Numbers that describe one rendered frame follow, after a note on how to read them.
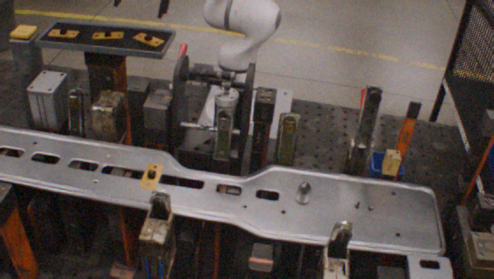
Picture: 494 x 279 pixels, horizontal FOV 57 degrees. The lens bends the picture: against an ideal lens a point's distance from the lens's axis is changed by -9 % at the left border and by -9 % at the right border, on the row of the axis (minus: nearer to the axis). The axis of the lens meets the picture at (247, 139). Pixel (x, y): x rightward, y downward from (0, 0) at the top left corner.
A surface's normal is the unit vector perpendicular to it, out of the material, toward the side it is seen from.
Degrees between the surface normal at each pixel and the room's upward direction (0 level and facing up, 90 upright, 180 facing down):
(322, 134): 0
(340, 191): 0
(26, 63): 90
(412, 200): 0
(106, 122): 90
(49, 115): 90
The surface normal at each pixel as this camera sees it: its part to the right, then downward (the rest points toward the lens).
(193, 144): 0.07, -0.79
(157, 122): -0.13, 0.60
